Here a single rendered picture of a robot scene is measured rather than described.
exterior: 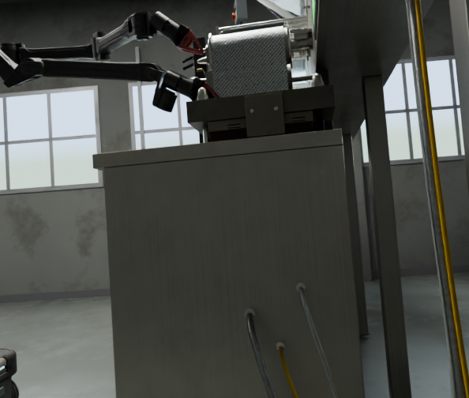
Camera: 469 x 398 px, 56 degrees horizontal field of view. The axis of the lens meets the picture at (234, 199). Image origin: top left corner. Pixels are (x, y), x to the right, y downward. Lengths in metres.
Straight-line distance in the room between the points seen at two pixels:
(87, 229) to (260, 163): 4.09
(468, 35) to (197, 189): 0.72
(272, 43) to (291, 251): 0.68
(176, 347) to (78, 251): 4.01
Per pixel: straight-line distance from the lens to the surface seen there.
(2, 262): 5.52
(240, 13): 2.16
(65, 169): 5.20
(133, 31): 1.63
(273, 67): 1.44
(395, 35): 1.28
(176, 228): 1.15
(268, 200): 1.10
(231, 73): 1.45
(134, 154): 1.20
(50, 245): 5.26
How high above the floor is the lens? 0.69
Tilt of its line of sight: 3 degrees up
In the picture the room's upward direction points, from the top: 4 degrees counter-clockwise
